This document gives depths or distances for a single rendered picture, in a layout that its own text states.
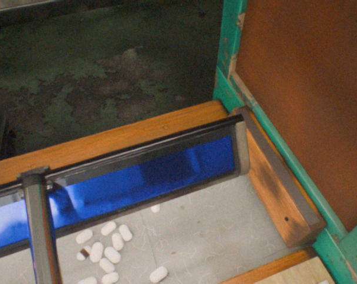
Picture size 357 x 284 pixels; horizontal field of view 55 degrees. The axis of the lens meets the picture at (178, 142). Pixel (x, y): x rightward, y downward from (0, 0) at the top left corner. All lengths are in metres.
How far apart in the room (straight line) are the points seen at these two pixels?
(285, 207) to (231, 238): 0.14
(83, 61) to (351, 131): 1.90
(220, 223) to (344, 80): 0.38
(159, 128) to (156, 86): 1.20
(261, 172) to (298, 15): 0.30
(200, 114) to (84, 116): 1.15
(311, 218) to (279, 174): 0.10
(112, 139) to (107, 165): 0.46
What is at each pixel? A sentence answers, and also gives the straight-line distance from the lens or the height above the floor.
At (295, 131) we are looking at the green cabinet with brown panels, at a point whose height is 0.92.
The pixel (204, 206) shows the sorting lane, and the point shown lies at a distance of 0.75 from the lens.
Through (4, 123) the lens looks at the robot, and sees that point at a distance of 1.69.
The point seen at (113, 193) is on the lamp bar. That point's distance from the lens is 0.39.
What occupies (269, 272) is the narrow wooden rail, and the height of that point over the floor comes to 0.76.
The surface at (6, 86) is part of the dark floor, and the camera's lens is 2.26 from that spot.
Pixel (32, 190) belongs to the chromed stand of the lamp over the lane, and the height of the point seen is 1.12.
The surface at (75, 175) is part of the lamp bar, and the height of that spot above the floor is 1.11.
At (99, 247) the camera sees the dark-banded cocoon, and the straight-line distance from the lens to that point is 0.71.
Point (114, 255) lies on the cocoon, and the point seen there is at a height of 0.76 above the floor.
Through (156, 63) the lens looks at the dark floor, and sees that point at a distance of 2.18.
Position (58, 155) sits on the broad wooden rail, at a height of 0.76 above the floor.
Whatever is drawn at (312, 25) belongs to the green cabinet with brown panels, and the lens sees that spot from 0.57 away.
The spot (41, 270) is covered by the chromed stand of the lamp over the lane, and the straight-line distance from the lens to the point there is 0.33.
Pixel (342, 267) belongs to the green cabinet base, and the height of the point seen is 0.82.
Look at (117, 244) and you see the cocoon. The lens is 0.71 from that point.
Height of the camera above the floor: 1.42
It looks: 53 degrees down
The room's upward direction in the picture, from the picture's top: straight up
